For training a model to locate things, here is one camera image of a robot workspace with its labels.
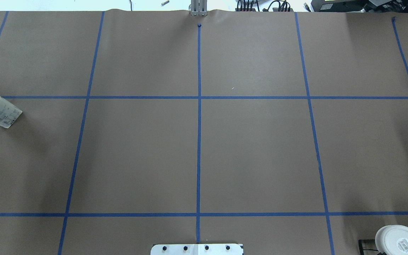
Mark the white mug lower rack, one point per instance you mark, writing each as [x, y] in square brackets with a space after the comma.
[392, 240]

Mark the aluminium frame post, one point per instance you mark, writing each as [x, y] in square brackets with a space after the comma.
[198, 8]

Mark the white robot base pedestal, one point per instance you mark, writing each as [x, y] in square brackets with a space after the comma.
[198, 249]

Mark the black wire mug rack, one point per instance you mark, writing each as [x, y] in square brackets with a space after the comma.
[368, 247]

